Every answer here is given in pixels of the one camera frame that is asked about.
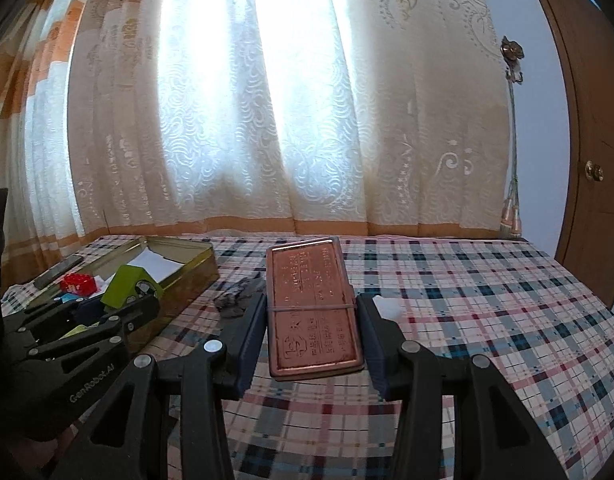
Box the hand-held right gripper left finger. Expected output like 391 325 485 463
49 292 267 480

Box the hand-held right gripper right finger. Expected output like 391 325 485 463
356 295 570 480

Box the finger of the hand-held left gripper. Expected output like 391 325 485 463
4 282 161 336
27 310 140 363

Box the green labelled plastic box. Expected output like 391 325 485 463
101 265 165 308

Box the red building block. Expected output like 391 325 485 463
59 274 96 295

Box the copper embossed tin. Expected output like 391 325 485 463
265 236 364 378

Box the golden tin box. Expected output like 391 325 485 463
24 236 219 356

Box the white charger plug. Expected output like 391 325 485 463
372 296 404 323

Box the grey crumpled object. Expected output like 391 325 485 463
213 276 265 318

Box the white paper sheet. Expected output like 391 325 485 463
94 247 185 291

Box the dark flat device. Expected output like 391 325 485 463
33 255 84 289

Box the plaid bed sheet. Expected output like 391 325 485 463
0 232 614 480

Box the curtain tieback tassel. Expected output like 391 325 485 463
498 80 524 238

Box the cream patterned curtain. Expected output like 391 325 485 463
0 0 520 281

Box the wooden door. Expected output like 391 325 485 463
517 0 614 311

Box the brass wall hook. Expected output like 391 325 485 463
501 36 525 83

